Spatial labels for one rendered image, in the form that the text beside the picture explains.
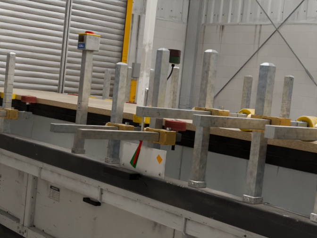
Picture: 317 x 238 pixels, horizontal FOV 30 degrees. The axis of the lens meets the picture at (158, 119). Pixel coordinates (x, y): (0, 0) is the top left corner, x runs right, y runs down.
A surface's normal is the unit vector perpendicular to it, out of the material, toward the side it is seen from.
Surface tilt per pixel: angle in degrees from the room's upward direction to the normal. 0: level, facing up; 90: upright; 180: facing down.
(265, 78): 90
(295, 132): 90
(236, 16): 90
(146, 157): 90
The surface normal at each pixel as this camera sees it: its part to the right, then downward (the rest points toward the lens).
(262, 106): -0.77, -0.04
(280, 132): 0.63, 0.11
